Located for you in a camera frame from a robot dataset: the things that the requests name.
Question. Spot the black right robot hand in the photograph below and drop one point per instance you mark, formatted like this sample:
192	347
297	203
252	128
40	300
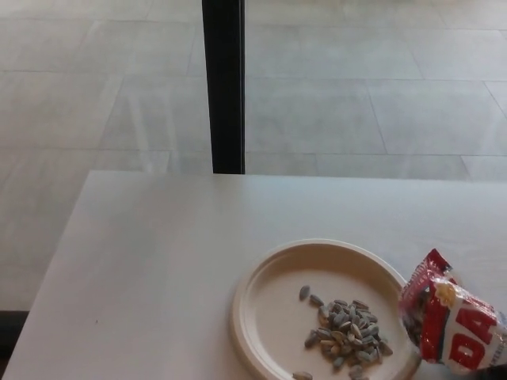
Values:
495	376

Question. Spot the red white sunflower seed bag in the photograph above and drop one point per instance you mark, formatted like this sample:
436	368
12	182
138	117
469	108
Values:
455	324

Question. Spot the grey sunflower seed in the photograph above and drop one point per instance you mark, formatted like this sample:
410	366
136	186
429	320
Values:
304	292
315	301
356	371

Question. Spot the pile of grey sunflower seeds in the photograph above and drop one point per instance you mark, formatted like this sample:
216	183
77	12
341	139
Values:
348	332

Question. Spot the round beige paper plate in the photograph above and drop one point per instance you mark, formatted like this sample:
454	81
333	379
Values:
277	316

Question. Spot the black vertical window frame post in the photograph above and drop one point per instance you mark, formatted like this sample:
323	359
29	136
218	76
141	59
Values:
223	87

